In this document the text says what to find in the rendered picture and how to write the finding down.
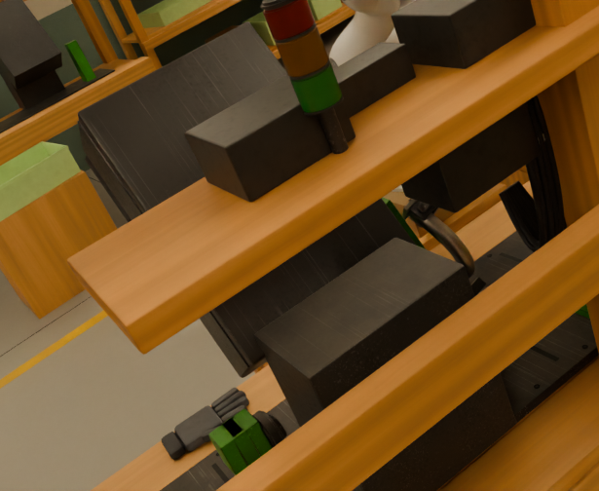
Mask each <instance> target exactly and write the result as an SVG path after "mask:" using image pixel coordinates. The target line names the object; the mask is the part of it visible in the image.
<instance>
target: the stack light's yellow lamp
mask: <svg viewBox="0 0 599 491"><path fill-rule="evenodd" d="M276 46H277V48H278V51H279V53H280V55H281V59H282V62H283V64H284V67H285V69H286V72H287V74H288V77H289V79H290V80H302V79H305V78H309V77H311V76H314V75H316V74H318V73H320V72H321V71H322V70H324V69H325V68H326V67H327V66H328V65H329V64H330V60H329V57H328V55H327V52H326V49H325V47H324V45H323V42H322V40H321V37H320V34H319V32H318V27H317V26H316V27H315V28H314V29H313V30H312V31H310V32H309V33H307V34H305V35H304V36H301V37H299V38H297V39H294V40H291V41H288V42H285V43H276Z"/></svg>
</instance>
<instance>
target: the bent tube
mask: <svg viewBox="0 0 599 491"><path fill-rule="evenodd" d="M416 202H417V200H413V199H412V200H411V201H410V202H409V203H408V204H407V205H406V206H405V207H404V208H403V213H402V217H403V219H404V220H405V219H406V218H407V217H408V216H410V217H411V218H413V219H414V220H415V221H416V222H417V223H418V224H420V225H421V226H422V227H423V228H424V229H425V230H427V231H428V232H429V233H430V234H431V235H433V236H434V237H435V238H436V239H437V240H438V241H439V242H440V243H441V244H442V245H443V246H444V247H445V248H446V249H447V250H448V251H449V252H450V254H451V255H452V256H453V258H454V259H455V261H456V262H458V263H460V264H463V265H464V266H465V267H466V270H467V273H468V278H470V277H471V276H472V274H473V273H474V269H475V265H474V261H473V258H472V256H471V254H470V252H469V250H468V248H467V247H466V245H465V244H464V243H463V242H462V240H461V239H460V238H459V237H458V236H457V235H456V234H455V233H454V232H453V231H452V230H451V229H450V228H449V227H448V226H447V225H446V224H444V223H443V222H442V221H441V220H440V219H438V218H437V217H436V216H435V215H434V214H433V213H431V214H430V215H429V216H428V217H427V219H426V220H424V221H423V220H421V219H420V218H419V217H418V216H416V215H415V214H414V213H413V212H411V210H410V209H411V208H412V207H413V206H414V205H415V203H416Z"/></svg>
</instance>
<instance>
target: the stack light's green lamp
mask: <svg viewBox="0 0 599 491"><path fill-rule="evenodd" d="M290 82H291V84H292V87H293V89H294V91H295V93H296V96H297V98H298V101H299V103H300V104H301V107H302V109H303V111H304V114H305V115H307V116H314V115H318V114H322V113H324V112H327V111H329V110H331V109H333V108H335V107H336V106H338V105H339V104H340V103H341V102H342V101H343V99H344V98H343V96H342V92H341V90H340V87H339V84H338V82H337V79H336V76H335V73H334V71H333V68H332V65H331V63H330V64H329V65H328V66H327V67H326V68H325V69H324V70H322V71H321V72H320V73H318V74H316V75H314V76H311V77H309V78H305V79H302V80H290Z"/></svg>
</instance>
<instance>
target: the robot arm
mask: <svg viewBox="0 0 599 491"><path fill-rule="evenodd" d="M342 1H343V2H344V4H345V5H347V6H348V7H349V8H351V9H352V10H354V11H356V15H355V16H354V18H353V19H352V21H351V22H350V23H349V24H348V26H347V27H346V28H345V29H344V31H343V32H342V33H341V34H340V36H339V37H338V38H337V40H336V41H335V43H334V45H333V47H332V49H331V51H330V55H329V60H330V63H331V65H332V68H333V69H334V68H336V67H338V66H340V65H341V64H343V63H345V62H346V61H348V60H350V59H352V58H353V57H356V56H357V55H359V54H361V53H363V52H364V51H366V50H368V49H369V48H371V47H373V46H375V45H376V44H378V43H380V42H384V43H399V41H398V38H397V35H396V32H395V29H394V26H393V21H392V17H391V15H392V14H393V13H395V12H396V11H398V10H399V7H400V0H342ZM393 191H394V192H403V189H402V186H401V185H400V186H398V187H397V188H395V189H394V190H393ZM438 209H439V208H438V207H435V206H432V205H429V204H426V203H423V202H420V201H417V202H416V203H415V205H414V206H413V207H412V208H411V209H410V210H411V212H413V213H414V214H415V215H416V216H418V217H419V218H420V219H421V220H423V221H424V220H426V219H427V217H428V216H429V215H430V214H431V213H433V214H435V213H436V211H437V210H438Z"/></svg>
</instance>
